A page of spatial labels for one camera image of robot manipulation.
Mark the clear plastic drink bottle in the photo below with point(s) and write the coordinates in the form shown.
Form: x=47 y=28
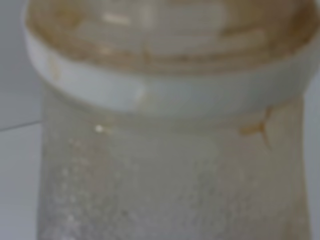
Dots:
x=173 y=119

